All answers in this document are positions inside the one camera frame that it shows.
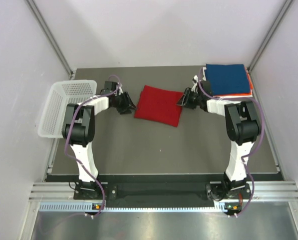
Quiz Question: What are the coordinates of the red t-shirt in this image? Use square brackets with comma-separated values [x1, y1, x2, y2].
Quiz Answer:
[134, 85, 183, 127]

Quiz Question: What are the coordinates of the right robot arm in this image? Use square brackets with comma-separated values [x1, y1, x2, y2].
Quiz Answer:
[177, 80, 262, 201]

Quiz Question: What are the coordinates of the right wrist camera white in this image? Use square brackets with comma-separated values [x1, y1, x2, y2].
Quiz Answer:
[191, 75, 199, 93]

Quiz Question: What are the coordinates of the folded white t-shirt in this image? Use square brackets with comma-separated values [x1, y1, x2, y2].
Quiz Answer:
[201, 66, 253, 99]

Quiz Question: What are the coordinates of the slotted grey cable duct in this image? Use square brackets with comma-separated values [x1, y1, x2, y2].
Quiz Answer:
[40, 199, 242, 213]

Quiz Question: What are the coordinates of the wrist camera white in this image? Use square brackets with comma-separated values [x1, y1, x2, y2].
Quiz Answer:
[116, 85, 124, 95]
[191, 75, 199, 93]

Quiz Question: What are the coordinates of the right aluminium frame post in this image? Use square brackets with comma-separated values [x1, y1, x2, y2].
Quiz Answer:
[247, 0, 295, 72]

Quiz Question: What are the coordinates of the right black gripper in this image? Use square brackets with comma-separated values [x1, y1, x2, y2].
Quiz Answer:
[177, 87, 203, 109]

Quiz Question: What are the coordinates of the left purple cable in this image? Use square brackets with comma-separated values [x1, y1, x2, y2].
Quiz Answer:
[63, 74, 122, 218]

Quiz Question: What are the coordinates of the white plastic basket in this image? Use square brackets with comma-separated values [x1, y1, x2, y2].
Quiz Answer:
[37, 79, 97, 139]

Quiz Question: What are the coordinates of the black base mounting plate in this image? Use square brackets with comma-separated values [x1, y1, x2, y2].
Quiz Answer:
[71, 173, 252, 203]

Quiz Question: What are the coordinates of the left aluminium frame post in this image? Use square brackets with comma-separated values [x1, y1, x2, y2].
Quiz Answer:
[24, 0, 74, 79]

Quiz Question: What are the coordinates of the folded orange t-shirt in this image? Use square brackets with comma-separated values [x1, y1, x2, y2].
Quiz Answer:
[224, 72, 253, 96]

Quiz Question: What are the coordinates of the folded blue t-shirt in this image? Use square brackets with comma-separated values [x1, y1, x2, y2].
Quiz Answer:
[205, 63, 251, 97]

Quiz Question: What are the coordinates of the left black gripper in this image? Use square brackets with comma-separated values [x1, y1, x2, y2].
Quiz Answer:
[113, 90, 136, 115]

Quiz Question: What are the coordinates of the aluminium frame post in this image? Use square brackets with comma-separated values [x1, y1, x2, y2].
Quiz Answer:
[247, 0, 295, 72]
[24, 0, 74, 79]

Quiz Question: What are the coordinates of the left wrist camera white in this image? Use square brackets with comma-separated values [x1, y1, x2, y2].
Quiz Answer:
[116, 85, 124, 95]

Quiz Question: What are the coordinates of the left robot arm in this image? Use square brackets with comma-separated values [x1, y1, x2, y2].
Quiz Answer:
[62, 80, 136, 200]

